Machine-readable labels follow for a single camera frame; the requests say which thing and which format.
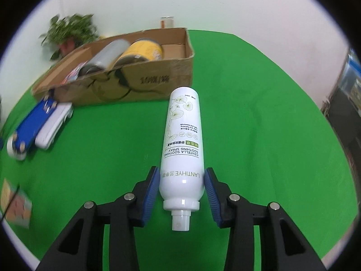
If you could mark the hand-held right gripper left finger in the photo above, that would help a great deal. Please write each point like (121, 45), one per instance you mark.
(151, 194)

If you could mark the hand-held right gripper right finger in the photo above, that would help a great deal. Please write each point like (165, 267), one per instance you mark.
(211, 194)

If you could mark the white spray bottle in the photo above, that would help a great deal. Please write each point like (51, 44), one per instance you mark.
(182, 146)

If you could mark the brown cardboard box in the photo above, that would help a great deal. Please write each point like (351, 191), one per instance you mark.
(158, 76)

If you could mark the pastel puzzle cube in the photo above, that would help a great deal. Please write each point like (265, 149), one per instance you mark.
(19, 206)

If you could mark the blue and white stapler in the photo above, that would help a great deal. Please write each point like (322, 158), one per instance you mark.
(33, 118)

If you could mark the white pink packet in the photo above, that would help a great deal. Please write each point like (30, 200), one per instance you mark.
(73, 74)

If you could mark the yellow can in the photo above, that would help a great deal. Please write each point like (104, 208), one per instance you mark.
(143, 49)

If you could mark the silver metal can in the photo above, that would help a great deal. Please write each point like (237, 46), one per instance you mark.
(110, 53)

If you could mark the small glass jar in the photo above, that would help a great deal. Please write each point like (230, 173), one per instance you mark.
(167, 23)

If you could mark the small potted plant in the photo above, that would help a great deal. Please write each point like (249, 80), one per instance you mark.
(70, 28)

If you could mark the metal framed door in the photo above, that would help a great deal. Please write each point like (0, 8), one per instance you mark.
(351, 73)

